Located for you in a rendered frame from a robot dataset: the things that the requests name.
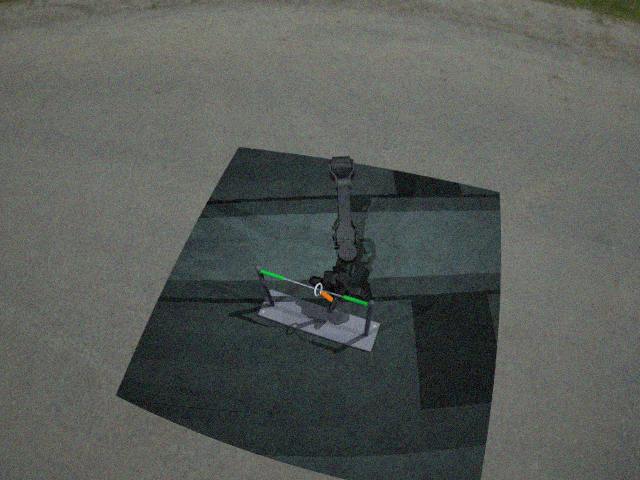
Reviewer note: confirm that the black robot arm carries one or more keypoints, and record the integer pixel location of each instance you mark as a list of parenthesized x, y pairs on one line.
[(344, 233)]

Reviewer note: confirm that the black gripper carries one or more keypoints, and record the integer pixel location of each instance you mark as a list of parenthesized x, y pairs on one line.
[(342, 290)]

